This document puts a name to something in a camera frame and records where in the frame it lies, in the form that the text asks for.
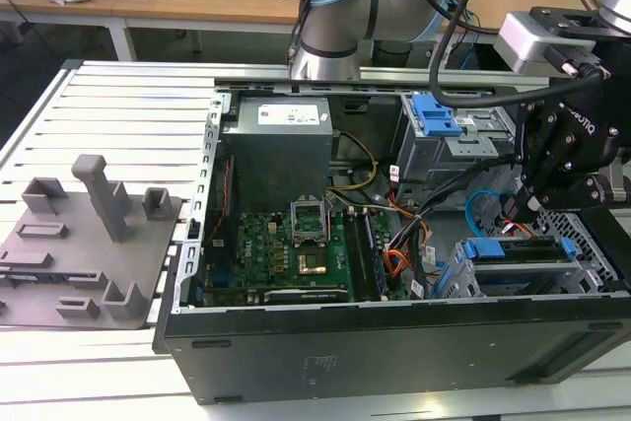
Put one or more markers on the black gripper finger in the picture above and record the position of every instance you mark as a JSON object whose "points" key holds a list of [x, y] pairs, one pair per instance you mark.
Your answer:
{"points": [[530, 135], [567, 179]]}

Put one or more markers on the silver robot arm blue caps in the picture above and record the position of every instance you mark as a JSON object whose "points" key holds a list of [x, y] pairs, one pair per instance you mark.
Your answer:
{"points": [[335, 21]]}

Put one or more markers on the grey metal disk bay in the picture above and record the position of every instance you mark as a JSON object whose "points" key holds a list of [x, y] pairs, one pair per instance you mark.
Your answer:
{"points": [[517, 279]]}

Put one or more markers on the black RAM slot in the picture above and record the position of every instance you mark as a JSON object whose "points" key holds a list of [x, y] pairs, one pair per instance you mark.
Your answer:
{"points": [[352, 253]]}

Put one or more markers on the blue plastic drive latch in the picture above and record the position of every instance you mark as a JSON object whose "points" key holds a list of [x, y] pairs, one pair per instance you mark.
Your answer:
{"points": [[434, 115]]}

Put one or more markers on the grey optical drive cage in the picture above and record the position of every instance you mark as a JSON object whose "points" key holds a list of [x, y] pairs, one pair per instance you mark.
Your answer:
{"points": [[424, 160]]}

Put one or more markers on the black RAM stick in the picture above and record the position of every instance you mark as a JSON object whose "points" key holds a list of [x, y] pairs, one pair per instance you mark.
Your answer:
{"points": [[372, 258]]}

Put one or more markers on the black PC case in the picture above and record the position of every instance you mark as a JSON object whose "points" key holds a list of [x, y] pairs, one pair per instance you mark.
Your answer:
{"points": [[394, 357]]}

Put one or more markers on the CPU socket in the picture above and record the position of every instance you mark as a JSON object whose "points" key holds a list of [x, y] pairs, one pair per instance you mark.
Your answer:
{"points": [[311, 263]]}

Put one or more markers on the grey power supply unit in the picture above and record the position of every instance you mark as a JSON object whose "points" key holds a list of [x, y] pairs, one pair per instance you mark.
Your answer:
{"points": [[276, 160]]}

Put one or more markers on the black graphics card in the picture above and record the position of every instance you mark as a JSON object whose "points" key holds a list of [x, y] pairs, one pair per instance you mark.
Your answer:
{"points": [[305, 296]]}

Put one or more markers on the green motherboard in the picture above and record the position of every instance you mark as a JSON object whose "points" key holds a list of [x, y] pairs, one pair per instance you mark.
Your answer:
{"points": [[261, 253]]}

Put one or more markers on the grey parts rack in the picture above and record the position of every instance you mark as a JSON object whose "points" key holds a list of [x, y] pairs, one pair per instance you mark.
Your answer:
{"points": [[89, 263]]}

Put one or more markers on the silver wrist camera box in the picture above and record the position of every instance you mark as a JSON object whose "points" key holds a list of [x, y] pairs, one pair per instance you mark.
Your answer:
{"points": [[522, 41]]}

